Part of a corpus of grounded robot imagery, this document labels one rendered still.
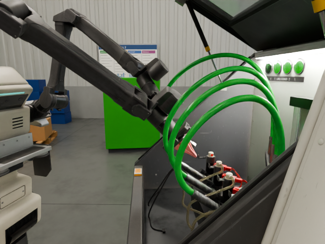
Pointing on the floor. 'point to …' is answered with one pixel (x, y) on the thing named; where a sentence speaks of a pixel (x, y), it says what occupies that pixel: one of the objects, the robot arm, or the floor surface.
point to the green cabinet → (127, 127)
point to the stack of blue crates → (65, 114)
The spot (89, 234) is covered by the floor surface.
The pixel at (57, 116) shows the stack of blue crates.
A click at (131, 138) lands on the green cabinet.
